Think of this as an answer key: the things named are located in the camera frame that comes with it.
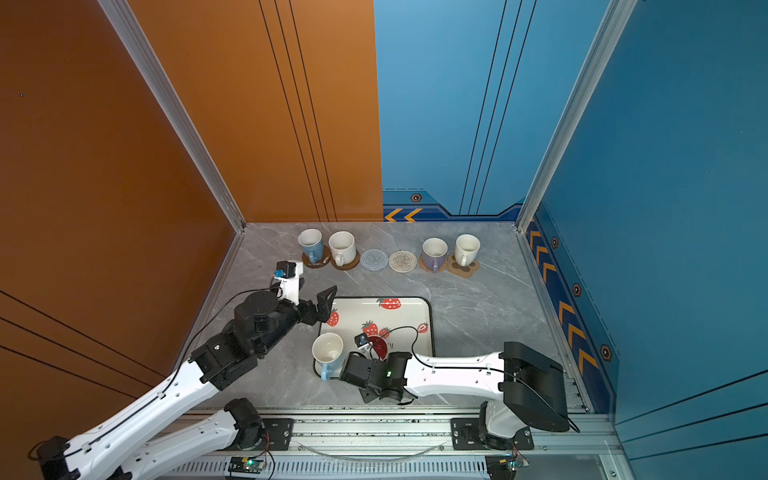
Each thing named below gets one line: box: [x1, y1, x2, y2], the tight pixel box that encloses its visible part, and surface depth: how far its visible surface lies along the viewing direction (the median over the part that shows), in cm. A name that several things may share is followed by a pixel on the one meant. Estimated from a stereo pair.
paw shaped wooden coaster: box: [447, 253, 481, 279], surface depth 107 cm
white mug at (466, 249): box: [454, 234, 481, 267], surface depth 103 cm
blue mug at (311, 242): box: [297, 228, 324, 264], surface depth 104 cm
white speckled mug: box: [328, 230, 357, 267], surface depth 104 cm
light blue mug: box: [312, 332, 344, 381], surface depth 81 cm
